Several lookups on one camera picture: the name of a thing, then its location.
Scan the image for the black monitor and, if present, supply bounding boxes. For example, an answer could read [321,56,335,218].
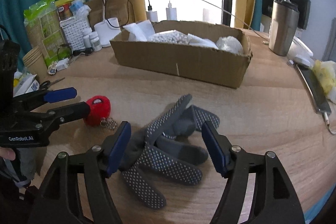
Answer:
[262,0,311,30]

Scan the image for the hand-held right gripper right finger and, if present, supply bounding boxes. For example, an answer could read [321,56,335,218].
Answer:
[201,121,306,224]

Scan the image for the white packet with blue label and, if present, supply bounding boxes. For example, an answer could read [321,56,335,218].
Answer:
[71,0,91,20]

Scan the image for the yellow plastic bag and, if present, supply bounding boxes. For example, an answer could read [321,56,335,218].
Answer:
[312,60,336,104]

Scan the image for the white embossed paper towel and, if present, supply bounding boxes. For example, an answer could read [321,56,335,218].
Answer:
[123,20,155,42]

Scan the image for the smartphone with cable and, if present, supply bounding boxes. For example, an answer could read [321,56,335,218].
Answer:
[295,63,332,115]

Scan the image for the person's left forearm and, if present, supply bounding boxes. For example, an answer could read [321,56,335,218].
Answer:
[0,148,37,188]

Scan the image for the grey dotted glove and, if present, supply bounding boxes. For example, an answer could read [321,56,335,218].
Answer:
[119,132,209,210]
[144,94,221,142]

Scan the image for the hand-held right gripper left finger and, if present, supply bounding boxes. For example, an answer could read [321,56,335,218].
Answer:
[28,121,132,224]

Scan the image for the white plastic basket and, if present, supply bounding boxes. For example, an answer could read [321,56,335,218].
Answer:
[60,15,91,49]

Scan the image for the red can with yellow lid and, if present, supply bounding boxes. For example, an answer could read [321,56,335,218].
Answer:
[56,0,76,21]

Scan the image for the black handled scissors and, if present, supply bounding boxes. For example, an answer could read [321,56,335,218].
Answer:
[39,77,66,90]

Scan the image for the white bead bag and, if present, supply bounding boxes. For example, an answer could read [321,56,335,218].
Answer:
[150,30,189,45]

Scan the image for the person's left hand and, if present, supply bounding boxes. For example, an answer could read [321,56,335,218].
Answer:
[0,147,16,161]

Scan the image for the green snack bag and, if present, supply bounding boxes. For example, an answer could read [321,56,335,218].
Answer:
[24,0,65,68]

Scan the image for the stack of kraft paper cups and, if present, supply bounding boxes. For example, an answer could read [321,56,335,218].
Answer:
[22,46,45,80]

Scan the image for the white tissue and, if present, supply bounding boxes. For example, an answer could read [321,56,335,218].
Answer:
[188,33,218,49]

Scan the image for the cardboard box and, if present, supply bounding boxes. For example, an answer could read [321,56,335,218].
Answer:
[109,20,253,89]

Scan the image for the stainless steel tumbler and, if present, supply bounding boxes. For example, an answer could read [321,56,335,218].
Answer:
[268,0,300,56]

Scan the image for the red plush keychain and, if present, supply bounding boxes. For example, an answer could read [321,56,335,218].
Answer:
[83,95,117,130]

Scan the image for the white wipes packet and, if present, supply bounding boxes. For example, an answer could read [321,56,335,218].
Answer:
[13,72,40,97]

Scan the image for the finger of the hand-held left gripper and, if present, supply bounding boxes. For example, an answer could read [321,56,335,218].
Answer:
[13,87,78,109]
[29,101,91,130]

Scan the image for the white charger with black cable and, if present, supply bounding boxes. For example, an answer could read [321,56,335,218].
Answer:
[146,10,158,23]

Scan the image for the white pill bottle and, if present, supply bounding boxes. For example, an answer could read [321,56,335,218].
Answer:
[89,32,102,51]
[83,29,92,49]

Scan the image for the black flashlight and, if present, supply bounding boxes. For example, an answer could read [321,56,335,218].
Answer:
[72,48,93,56]

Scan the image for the white charger cable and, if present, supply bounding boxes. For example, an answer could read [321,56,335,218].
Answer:
[168,0,269,45]

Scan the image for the white tablet cable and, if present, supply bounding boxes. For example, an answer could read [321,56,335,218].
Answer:
[323,112,336,135]

